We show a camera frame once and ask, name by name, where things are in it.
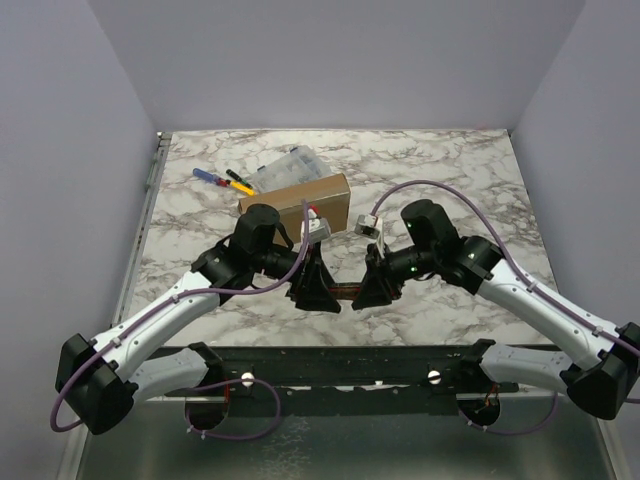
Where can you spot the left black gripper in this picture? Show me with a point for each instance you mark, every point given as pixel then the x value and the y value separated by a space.
pixel 311 288

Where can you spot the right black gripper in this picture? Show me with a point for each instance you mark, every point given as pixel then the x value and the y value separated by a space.
pixel 382 273

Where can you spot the red black utility knife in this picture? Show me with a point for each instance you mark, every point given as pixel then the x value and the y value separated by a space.
pixel 347 291

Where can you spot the brown cardboard express box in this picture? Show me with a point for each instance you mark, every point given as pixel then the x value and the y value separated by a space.
pixel 330 196

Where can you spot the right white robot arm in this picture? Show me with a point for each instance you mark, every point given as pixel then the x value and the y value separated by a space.
pixel 597 362

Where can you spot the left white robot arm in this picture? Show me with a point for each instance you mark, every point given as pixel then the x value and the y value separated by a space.
pixel 150 325

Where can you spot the clear plastic organizer box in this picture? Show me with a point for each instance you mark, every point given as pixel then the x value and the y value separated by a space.
pixel 300 165

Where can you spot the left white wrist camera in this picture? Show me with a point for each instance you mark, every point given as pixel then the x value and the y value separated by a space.
pixel 315 228

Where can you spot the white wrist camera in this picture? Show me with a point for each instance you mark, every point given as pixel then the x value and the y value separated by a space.
pixel 371 227
pixel 315 228

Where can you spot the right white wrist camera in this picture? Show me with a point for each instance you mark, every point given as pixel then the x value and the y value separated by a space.
pixel 371 227

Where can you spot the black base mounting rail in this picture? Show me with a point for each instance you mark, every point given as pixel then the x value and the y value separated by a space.
pixel 302 381

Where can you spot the yellow handled screwdriver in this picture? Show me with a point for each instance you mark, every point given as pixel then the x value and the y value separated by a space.
pixel 240 187

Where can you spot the blue handled screwdriver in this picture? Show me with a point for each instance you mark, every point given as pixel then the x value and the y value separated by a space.
pixel 209 177

